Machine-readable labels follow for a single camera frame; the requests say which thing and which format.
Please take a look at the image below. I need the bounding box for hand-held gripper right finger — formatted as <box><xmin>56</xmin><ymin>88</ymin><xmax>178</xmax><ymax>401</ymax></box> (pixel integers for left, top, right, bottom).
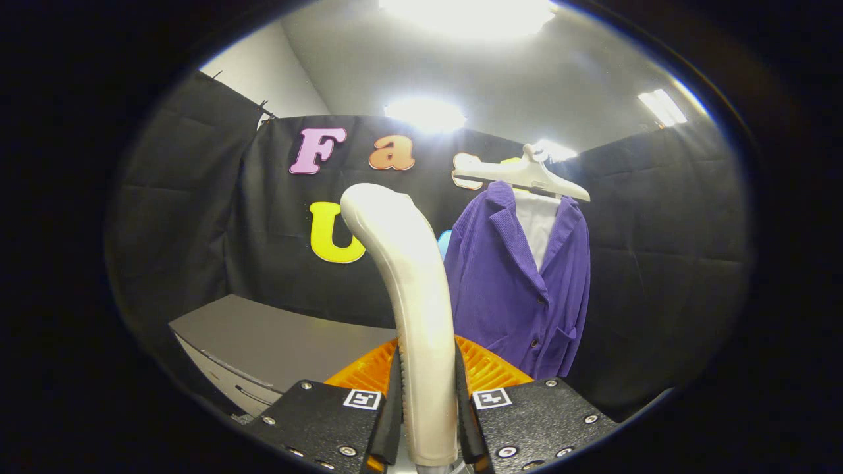
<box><xmin>454</xmin><ymin>334</ymin><xmax>620</xmax><ymax>474</ymax></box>

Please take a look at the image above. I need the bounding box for oval ceiling light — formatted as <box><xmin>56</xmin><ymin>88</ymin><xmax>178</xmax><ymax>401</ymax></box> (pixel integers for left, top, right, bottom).
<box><xmin>384</xmin><ymin>97</ymin><xmax>467</xmax><ymax>134</ymax></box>

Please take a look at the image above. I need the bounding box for purple jacket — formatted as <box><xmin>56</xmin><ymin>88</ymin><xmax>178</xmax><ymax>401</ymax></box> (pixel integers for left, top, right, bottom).
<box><xmin>443</xmin><ymin>181</ymin><xmax>591</xmax><ymax>381</ymax></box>

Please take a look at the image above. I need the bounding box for white garment steamer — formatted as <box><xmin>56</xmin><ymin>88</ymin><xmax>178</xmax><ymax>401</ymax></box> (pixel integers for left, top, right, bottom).
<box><xmin>339</xmin><ymin>183</ymin><xmax>460</xmax><ymax>468</ymax></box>

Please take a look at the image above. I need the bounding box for white shirt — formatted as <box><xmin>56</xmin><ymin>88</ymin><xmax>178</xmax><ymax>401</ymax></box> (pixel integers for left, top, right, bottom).
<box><xmin>512</xmin><ymin>188</ymin><xmax>562</xmax><ymax>272</ymax></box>

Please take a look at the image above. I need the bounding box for rectangular ceiling light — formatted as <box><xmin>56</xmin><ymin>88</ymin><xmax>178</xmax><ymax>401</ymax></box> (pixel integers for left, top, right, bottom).
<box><xmin>638</xmin><ymin>88</ymin><xmax>688</xmax><ymax>128</ymax></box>

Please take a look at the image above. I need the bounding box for white plastic hanger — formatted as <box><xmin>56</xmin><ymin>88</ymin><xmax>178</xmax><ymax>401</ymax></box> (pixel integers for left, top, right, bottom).
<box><xmin>451</xmin><ymin>144</ymin><xmax>591</xmax><ymax>203</ymax></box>

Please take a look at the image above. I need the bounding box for large round ceiling light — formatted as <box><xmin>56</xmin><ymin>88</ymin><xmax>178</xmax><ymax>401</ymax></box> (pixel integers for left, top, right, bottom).
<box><xmin>379</xmin><ymin>0</ymin><xmax>557</xmax><ymax>40</ymax></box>

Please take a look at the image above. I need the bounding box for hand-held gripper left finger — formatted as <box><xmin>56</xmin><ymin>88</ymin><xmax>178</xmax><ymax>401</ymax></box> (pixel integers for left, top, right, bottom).
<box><xmin>245</xmin><ymin>338</ymin><xmax>404</xmax><ymax>474</ymax></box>

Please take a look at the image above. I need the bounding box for black backdrop cloth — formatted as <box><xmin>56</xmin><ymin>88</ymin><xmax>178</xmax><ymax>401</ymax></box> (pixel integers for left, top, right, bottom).
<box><xmin>104</xmin><ymin>69</ymin><xmax>751</xmax><ymax>422</ymax></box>

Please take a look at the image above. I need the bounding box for small ceiling light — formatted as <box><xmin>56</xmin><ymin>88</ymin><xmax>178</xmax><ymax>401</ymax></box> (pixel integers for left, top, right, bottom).
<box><xmin>532</xmin><ymin>138</ymin><xmax>578</xmax><ymax>162</ymax></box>

